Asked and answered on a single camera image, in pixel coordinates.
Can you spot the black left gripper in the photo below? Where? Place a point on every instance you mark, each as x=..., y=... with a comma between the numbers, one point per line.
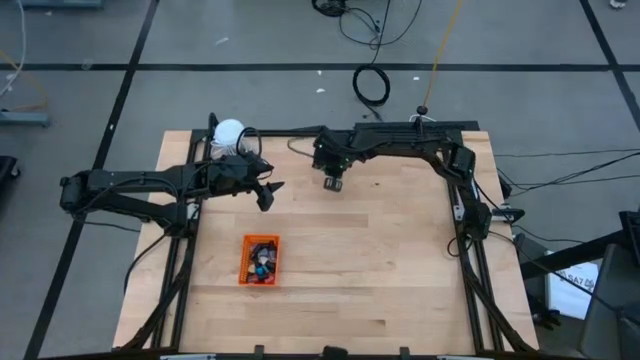
x=232, y=175

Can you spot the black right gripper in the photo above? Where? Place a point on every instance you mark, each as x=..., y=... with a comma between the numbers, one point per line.
x=332, y=157

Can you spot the orange plastic basket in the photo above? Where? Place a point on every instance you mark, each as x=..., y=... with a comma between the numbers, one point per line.
x=244, y=260

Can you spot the blue nail polish bottle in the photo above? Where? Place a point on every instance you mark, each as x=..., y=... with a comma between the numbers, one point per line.
x=260, y=270

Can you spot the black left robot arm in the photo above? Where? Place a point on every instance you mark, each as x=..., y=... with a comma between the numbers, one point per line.
x=130, y=180

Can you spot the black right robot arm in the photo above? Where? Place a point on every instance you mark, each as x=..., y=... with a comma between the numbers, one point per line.
x=400, y=145

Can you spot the white bulb table lamp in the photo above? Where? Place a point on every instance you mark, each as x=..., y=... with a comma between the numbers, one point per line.
x=227, y=131

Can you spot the black table clamp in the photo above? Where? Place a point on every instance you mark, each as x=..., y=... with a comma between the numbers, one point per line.
x=258, y=350
x=404, y=351

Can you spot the black rounded object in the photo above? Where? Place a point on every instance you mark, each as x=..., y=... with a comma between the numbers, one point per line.
x=334, y=351

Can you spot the grey floor base bar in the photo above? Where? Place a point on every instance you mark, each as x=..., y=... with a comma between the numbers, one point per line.
x=25, y=119

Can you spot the black stand bar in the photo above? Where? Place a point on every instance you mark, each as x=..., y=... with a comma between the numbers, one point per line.
x=565, y=257

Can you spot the black floor object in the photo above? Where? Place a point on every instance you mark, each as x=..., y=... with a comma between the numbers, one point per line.
x=6, y=170

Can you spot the white printed box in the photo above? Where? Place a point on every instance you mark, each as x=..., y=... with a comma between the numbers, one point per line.
x=570, y=300

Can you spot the dark grey chair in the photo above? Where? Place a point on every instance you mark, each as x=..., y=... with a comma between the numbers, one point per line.
x=615, y=300

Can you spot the black aluminium table frame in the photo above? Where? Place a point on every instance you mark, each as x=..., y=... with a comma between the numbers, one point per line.
x=280, y=133

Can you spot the black ball-top camera post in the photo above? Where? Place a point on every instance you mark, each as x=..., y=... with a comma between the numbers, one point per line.
x=421, y=109

